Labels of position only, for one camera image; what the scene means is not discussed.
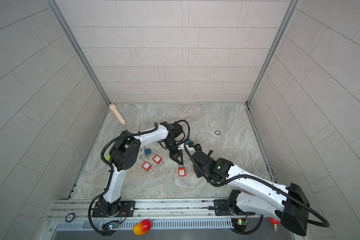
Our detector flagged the blue padlock left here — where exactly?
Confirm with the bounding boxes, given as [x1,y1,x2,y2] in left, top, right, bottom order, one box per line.
[140,148,152,161]

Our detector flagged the red padlock with label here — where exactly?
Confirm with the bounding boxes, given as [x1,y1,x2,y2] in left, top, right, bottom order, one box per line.
[178,164,186,177]

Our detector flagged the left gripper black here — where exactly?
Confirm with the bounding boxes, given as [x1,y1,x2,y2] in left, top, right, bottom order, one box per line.
[163,139,187,165]

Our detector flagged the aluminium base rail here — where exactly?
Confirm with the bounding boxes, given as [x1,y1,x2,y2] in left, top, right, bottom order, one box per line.
[40,198,294,240]

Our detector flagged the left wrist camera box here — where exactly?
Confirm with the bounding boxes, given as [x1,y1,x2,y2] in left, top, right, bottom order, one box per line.
[178,143,189,150]

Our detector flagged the round black white badge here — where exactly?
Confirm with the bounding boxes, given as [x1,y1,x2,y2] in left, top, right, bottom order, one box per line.
[65,213,75,223]

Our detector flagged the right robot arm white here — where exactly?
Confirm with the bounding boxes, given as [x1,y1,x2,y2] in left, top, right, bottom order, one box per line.
[183,143,330,236]

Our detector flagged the red padlock lower left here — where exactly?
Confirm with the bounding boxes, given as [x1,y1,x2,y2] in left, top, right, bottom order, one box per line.
[142,162,152,172]

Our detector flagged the beige cylinder peg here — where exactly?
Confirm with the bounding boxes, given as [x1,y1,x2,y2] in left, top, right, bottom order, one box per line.
[109,104,127,126]

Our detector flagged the red padlock upper left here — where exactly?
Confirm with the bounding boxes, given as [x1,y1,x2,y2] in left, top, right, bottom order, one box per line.
[153,155,163,165]

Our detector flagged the red light bulb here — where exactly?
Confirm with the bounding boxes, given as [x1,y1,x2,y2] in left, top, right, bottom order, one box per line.
[270,218,280,232]

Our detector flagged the red yellow mango toy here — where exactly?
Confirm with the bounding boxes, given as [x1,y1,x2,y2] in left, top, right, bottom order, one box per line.
[133,220,152,236]

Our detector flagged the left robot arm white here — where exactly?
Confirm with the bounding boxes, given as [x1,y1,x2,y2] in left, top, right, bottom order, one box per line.
[88,120,190,237]

